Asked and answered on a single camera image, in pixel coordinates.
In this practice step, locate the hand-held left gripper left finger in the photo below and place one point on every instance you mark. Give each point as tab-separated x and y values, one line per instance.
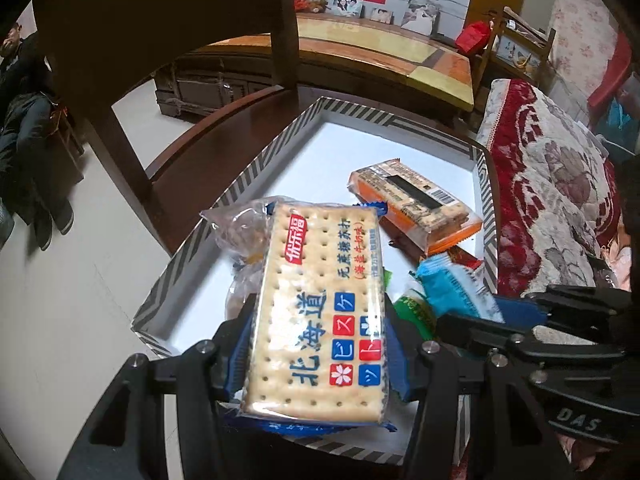
240	360

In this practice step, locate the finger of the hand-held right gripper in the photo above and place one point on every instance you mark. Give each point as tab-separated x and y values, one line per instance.
475	330
515	310

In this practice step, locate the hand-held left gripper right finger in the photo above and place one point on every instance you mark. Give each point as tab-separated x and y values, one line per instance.
401	365

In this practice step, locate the blue snack packet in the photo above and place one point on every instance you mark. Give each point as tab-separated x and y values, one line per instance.
450	287

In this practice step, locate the green round biscuit packet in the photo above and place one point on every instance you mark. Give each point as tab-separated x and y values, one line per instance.
415	310

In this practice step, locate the red snack packet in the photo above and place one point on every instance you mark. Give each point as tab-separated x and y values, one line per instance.
462	260

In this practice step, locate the cream cracker packet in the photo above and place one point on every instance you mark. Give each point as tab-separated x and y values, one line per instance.
315	310

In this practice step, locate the clear bag brown pastry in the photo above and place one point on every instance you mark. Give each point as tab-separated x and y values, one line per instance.
232	225

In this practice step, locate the orange cracker packet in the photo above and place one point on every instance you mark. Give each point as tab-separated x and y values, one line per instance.
410	200

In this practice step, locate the striped cardboard box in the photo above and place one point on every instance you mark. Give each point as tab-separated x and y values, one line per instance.
350	150

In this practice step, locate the floral plush blanket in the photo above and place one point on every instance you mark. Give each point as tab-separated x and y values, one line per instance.
545	175

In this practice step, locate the wooden rack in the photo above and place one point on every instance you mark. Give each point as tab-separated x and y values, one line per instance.
520	47

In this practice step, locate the red bag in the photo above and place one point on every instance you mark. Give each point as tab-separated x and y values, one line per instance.
472	37

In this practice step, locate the small wooden stool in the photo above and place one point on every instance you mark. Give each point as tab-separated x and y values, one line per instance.
67	132

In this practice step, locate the wooden low cabinet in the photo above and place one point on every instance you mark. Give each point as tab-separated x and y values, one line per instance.
375	55

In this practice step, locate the floral curtain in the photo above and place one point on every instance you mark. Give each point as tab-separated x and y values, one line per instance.
585	25

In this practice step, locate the large photo print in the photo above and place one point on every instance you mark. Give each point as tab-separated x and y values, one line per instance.
420	16

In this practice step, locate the small photo print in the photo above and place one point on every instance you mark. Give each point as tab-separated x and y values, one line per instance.
381	15

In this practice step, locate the couple photo print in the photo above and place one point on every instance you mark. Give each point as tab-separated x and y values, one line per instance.
347	6

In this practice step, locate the brown plush toy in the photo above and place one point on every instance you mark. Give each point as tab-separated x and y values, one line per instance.
317	5

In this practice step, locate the dark wooden chair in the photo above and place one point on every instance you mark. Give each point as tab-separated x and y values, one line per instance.
150	10

